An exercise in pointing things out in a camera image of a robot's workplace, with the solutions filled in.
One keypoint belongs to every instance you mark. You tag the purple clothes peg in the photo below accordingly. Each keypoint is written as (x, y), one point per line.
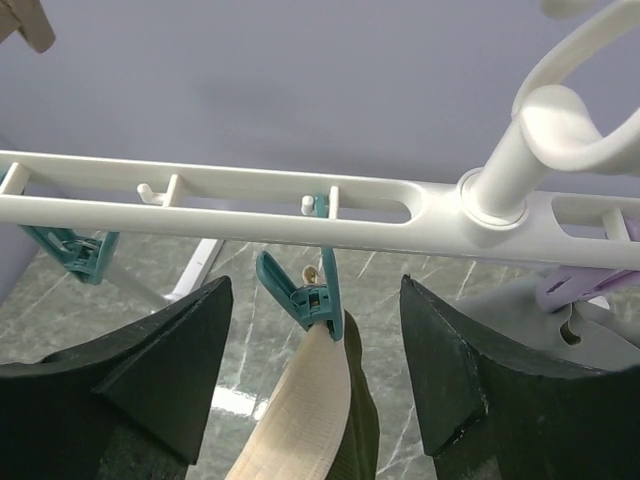
(568, 284)

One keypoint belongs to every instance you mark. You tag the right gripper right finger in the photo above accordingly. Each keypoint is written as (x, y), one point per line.
(489, 407)

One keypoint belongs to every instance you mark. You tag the white clothes drying rack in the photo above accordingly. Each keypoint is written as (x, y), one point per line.
(192, 277)

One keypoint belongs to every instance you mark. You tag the wooden clip hanger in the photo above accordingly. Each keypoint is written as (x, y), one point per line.
(28, 18)

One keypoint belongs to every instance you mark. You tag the olive green underwear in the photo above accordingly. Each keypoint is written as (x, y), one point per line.
(321, 421)

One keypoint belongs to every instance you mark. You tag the teal clothes peg left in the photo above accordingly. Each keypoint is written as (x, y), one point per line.
(85, 258)

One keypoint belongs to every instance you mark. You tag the teal clothes peg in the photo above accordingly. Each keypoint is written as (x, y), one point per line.
(310, 303)
(85, 258)

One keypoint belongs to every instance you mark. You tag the white plastic clip hanger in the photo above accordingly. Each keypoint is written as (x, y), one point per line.
(496, 212)

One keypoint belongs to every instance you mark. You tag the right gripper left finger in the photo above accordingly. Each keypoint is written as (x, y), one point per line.
(131, 404)

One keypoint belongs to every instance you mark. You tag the grey underwear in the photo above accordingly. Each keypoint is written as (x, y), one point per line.
(583, 333)

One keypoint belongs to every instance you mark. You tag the teal clothes peg right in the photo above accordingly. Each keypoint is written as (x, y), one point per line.
(310, 303)

